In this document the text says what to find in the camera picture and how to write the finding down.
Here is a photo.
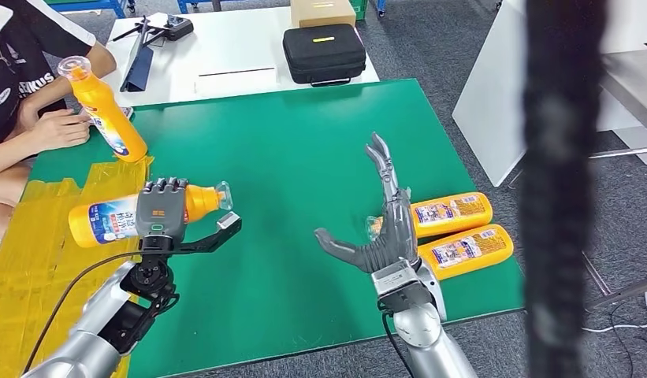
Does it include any black remote controller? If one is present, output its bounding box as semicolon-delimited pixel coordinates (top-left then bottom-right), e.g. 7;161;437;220
111;13;195;43

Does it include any white panel board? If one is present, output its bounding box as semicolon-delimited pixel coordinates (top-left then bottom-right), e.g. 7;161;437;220
452;0;647;187

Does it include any white smartphone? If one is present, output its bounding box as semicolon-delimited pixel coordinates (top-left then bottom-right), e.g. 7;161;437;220
76;106;135;122

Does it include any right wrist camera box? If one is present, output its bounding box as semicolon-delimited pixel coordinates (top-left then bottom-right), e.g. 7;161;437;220
371;259;424;314

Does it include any black floor cable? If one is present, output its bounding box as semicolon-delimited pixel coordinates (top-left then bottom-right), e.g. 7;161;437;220
608;302;647;378

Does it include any white floor cable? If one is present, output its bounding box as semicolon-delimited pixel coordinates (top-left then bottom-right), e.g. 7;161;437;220
581;291;647;335

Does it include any person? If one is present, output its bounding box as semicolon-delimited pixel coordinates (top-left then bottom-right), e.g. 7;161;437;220
0;0;118;242

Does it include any yellow tape sheet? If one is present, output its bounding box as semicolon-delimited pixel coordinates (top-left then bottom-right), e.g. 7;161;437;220
0;155;157;378

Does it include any thin black strip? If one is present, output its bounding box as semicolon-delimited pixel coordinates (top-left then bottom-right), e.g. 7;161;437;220
199;66;276;78

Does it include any white table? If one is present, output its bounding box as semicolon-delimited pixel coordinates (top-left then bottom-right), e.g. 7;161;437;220
101;6;381;108

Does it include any dark blue tablet stand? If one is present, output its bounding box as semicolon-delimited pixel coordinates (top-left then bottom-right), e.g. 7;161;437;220
120;15;155;94

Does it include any blue metal frame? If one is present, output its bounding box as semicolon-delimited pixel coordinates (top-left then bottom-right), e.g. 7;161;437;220
45;0;138;19
177;0;225;15

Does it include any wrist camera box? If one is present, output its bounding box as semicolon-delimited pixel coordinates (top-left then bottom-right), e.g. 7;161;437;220
171;211;244;257
371;259;424;314

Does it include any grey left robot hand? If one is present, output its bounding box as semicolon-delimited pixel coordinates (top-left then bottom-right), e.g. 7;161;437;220
135;177;191;252

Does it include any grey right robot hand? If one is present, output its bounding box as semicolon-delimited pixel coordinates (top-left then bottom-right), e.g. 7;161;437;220
313;132;421;276

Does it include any cardboard box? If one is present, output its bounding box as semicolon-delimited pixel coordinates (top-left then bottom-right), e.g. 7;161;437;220
290;0;357;29

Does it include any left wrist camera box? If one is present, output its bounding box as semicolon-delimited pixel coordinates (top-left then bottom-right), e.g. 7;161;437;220
171;211;244;257

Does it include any black carrying case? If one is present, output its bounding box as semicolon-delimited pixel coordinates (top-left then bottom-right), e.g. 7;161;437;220
282;24;367;87

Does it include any orange detergent bottle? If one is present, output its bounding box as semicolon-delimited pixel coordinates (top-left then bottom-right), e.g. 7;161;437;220
417;224;515;282
68;181;234;249
366;191;494;242
58;55;148;164

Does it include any stainless steel table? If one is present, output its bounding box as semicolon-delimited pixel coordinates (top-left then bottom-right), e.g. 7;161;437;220
582;49;647;314

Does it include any black braided hose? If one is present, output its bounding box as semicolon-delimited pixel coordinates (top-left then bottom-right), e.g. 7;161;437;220
521;0;610;378

